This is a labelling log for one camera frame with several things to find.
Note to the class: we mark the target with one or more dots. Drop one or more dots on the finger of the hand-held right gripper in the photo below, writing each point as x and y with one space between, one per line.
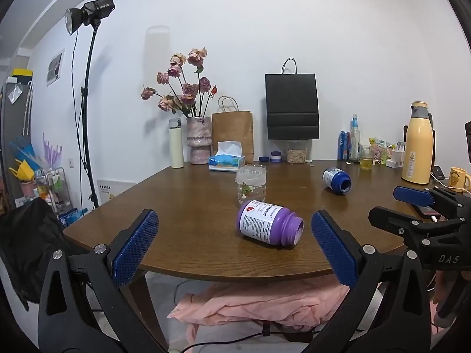
397 224
412 194

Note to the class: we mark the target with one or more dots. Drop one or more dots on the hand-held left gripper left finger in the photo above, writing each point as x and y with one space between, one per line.
136 246

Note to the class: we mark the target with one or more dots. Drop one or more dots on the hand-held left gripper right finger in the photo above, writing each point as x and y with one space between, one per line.
333 246

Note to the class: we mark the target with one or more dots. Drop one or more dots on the purple plastic bottle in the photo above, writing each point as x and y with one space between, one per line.
263 222

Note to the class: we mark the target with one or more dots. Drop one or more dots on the person's right hand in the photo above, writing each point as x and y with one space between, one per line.
443 286

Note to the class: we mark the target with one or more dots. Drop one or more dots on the dark phone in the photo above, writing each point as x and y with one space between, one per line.
427 211

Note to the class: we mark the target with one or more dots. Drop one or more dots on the black phone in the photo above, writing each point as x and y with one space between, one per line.
438 172

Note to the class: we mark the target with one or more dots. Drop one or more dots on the white charger box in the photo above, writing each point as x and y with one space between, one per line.
395 159

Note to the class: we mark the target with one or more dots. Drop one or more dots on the small green bottle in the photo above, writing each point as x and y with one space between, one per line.
384 157

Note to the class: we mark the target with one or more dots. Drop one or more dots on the yellow thermos jug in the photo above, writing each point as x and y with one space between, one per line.
417 147

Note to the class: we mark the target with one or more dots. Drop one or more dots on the yellow mug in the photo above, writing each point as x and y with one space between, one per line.
458 179

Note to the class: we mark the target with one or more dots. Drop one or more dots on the glass of yellow liquid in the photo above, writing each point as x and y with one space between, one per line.
366 161

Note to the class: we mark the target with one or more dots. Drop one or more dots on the wooden table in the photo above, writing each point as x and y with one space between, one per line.
191 209

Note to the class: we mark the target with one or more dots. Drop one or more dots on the blue-capped white bottle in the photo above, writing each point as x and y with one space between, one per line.
335 179

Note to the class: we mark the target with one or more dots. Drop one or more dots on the clear glass bottle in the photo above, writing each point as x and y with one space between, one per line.
354 139

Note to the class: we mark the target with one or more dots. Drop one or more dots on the blue drink can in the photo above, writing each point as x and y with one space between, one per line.
343 147

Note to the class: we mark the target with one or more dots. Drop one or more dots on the pink cloth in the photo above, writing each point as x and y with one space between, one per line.
257 305

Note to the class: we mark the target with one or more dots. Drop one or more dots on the clear grain container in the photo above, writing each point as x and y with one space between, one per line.
296 154

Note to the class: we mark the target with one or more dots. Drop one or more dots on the clear plastic jar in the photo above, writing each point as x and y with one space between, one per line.
251 185

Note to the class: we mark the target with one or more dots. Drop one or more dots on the black jacket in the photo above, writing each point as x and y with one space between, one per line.
33 242

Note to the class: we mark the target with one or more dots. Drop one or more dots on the small white purple jar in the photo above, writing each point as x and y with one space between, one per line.
276 157

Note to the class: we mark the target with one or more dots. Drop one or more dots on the cream thermos bottle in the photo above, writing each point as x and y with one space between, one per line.
176 147

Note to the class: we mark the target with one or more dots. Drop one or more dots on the blue lid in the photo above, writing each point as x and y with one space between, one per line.
264 159

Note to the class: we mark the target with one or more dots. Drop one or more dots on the pink speckled vase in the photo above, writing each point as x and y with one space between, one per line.
198 139

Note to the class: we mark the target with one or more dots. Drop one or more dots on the blue tissue box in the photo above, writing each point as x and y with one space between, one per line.
226 161

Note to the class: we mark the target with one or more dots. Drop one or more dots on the purple hanger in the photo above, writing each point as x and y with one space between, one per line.
51 152

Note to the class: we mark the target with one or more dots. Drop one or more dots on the black light stand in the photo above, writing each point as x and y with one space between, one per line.
87 117

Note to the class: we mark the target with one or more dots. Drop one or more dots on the black paper bag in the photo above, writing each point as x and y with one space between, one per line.
292 106

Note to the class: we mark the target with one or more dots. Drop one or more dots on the blue hangers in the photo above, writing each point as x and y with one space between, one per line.
24 150

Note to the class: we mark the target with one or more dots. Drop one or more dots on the brown paper bag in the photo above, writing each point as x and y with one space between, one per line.
235 128

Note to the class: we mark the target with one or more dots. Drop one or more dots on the dried roses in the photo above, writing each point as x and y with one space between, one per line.
189 90

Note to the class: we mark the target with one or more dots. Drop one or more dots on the grey cabinet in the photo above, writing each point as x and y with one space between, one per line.
13 136

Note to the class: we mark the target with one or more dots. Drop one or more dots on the yellow box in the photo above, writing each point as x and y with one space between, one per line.
22 72

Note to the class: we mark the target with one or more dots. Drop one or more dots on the black studio light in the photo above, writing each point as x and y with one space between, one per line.
90 9

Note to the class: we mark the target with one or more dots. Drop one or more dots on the white wall sheet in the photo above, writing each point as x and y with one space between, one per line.
106 190

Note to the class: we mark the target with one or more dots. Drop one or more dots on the wall poster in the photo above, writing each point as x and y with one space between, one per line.
55 67

